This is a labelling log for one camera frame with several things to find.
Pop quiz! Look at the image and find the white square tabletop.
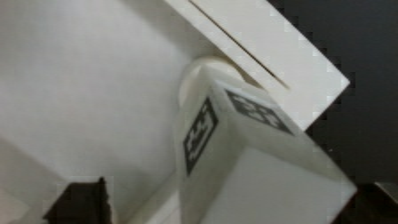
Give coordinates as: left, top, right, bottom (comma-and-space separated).
0, 0, 349, 224

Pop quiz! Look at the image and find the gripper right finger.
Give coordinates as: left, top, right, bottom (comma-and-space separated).
376, 182, 398, 224

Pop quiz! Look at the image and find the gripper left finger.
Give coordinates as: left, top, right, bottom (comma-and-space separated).
43, 178, 114, 224

